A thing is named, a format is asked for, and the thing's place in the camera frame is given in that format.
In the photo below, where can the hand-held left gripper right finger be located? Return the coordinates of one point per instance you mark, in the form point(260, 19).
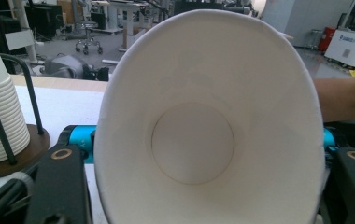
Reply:
point(353, 189)

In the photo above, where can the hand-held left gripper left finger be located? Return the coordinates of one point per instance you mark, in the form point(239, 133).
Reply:
point(60, 186)

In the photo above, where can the single white paper cup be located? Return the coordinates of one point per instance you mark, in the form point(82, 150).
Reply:
point(210, 124)

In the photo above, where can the white foam mat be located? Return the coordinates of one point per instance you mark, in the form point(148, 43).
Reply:
point(66, 105)

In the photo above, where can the white cabinet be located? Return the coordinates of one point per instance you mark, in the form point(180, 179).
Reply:
point(351, 46)

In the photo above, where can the red canister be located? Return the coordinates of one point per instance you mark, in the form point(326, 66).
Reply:
point(326, 39)

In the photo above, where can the wooden table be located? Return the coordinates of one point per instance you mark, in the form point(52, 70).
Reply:
point(60, 83)

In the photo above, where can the black round stool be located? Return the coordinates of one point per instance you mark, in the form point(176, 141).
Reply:
point(87, 37)

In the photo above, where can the white table stand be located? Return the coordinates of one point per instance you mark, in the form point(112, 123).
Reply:
point(129, 18)

